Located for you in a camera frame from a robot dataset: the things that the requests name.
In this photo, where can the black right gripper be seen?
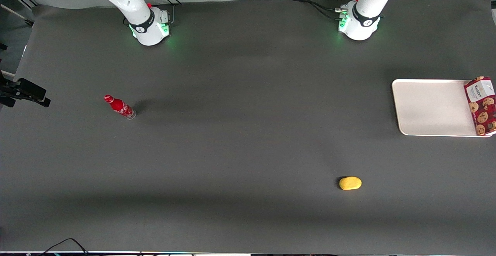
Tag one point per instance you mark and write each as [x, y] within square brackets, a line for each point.
[28, 89]

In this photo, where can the red cookie box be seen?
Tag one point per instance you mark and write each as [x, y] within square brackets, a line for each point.
[483, 110]

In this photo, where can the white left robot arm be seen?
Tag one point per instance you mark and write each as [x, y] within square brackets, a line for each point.
[366, 11]

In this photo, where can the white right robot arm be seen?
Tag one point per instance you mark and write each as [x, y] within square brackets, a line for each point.
[128, 0]

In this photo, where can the white rectangular tray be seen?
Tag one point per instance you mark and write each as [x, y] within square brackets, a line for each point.
[430, 108]

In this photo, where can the red cola bottle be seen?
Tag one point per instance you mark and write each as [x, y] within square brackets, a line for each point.
[119, 106]

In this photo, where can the thin metal rod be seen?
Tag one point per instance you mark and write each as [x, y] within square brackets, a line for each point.
[17, 14]

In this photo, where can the yellow oval sponge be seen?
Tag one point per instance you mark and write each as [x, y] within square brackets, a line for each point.
[350, 183]

